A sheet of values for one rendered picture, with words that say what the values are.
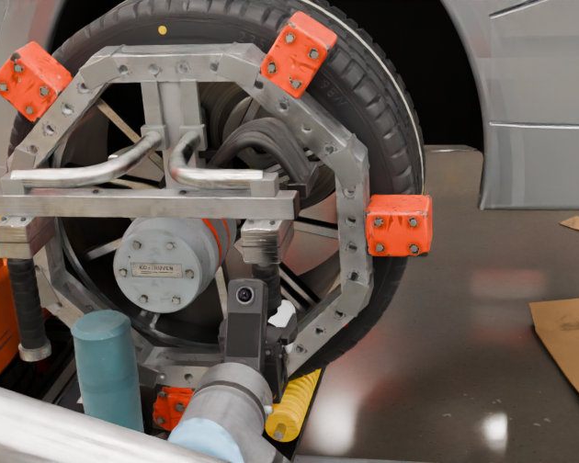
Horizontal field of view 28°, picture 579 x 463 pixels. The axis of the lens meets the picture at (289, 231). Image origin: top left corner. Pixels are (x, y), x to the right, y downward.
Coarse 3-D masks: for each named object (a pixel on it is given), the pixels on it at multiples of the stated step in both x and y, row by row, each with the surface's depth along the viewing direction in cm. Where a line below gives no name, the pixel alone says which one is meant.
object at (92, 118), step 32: (96, 128) 196; (128, 128) 179; (64, 160) 183; (96, 160) 200; (160, 160) 180; (320, 160) 175; (64, 224) 186; (96, 224) 197; (128, 224) 207; (320, 224) 179; (96, 256) 189; (96, 288) 189; (224, 288) 187; (288, 288) 185; (320, 288) 190; (160, 320) 193; (192, 320) 196
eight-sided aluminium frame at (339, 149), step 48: (144, 48) 166; (192, 48) 165; (240, 48) 162; (96, 96) 171; (288, 96) 161; (48, 144) 171; (336, 144) 162; (336, 192) 165; (48, 288) 181; (336, 288) 176; (144, 384) 184; (192, 384) 183
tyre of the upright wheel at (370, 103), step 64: (128, 0) 182; (192, 0) 168; (256, 0) 171; (320, 0) 183; (64, 64) 175; (384, 64) 182; (384, 128) 169; (384, 192) 172; (64, 256) 188; (384, 256) 176
